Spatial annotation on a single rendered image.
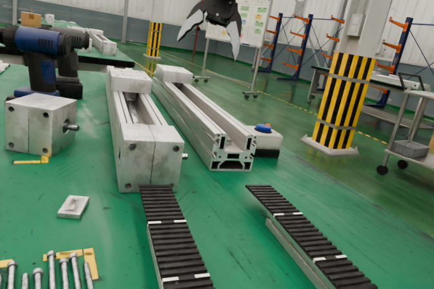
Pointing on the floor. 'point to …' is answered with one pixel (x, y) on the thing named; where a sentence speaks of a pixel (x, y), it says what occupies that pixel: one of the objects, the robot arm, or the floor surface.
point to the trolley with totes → (405, 151)
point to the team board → (248, 24)
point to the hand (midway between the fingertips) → (205, 50)
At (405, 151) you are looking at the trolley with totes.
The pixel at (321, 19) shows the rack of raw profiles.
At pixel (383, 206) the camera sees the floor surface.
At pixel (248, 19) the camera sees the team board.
